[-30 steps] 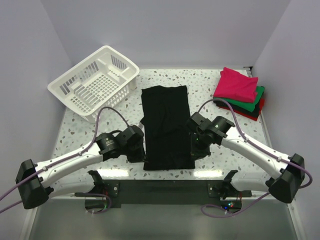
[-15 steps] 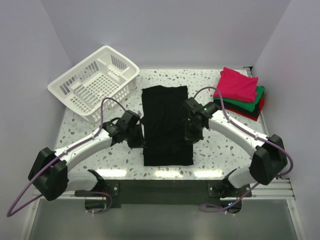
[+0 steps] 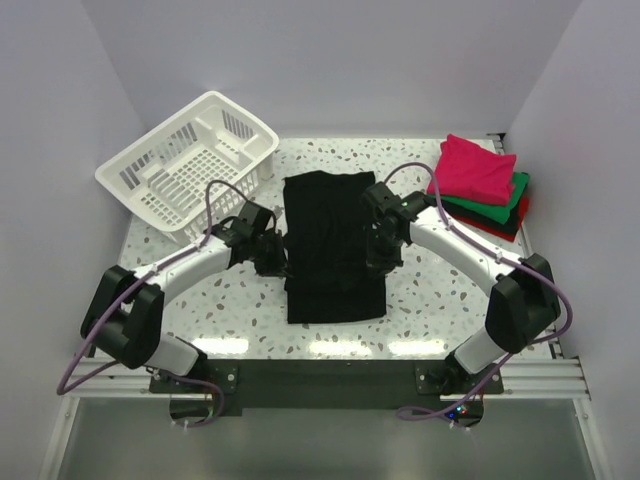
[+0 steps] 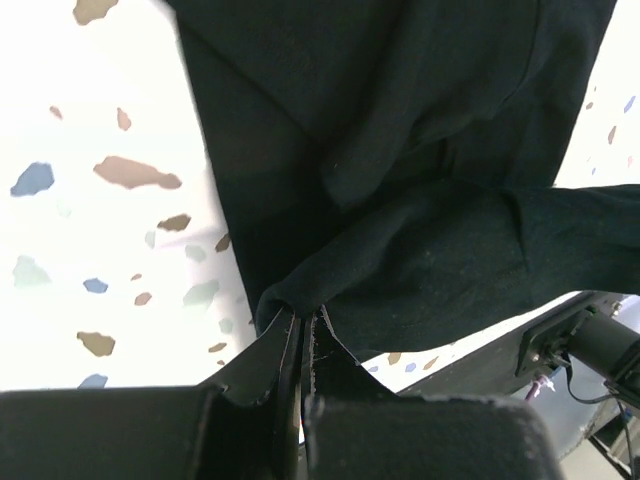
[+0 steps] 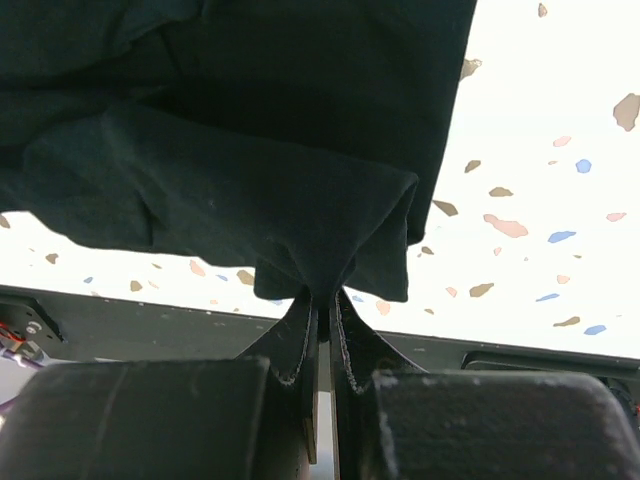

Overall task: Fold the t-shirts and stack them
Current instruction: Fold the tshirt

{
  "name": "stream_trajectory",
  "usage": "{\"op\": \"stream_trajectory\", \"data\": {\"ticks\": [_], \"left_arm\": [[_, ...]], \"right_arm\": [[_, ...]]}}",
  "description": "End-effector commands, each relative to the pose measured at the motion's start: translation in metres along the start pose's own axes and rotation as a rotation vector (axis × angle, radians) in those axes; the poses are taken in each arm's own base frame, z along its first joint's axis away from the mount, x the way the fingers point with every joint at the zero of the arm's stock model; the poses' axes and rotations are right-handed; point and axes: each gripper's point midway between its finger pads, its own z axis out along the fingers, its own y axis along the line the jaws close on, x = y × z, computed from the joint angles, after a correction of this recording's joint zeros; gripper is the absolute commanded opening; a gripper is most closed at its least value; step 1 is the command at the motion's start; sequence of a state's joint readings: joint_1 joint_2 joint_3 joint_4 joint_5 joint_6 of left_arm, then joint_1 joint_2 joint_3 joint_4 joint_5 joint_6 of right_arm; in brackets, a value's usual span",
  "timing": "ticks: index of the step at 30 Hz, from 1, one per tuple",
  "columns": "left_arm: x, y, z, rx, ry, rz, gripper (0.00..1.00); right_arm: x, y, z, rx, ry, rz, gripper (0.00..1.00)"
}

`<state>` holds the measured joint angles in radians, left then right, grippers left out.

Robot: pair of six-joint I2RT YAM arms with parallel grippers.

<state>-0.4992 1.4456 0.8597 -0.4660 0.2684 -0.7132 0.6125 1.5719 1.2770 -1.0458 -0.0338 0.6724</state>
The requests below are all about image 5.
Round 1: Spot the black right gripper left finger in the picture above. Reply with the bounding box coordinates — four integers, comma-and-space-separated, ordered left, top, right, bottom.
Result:
1, 291, 318, 479

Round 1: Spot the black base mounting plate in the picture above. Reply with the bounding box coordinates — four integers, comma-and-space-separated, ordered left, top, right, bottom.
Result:
1, 286, 639, 398

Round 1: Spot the black t shirt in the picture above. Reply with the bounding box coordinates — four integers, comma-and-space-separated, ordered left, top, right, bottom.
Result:
1, 1, 476, 302

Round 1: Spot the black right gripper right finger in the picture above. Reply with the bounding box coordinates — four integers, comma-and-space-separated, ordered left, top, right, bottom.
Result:
329, 293, 639, 479

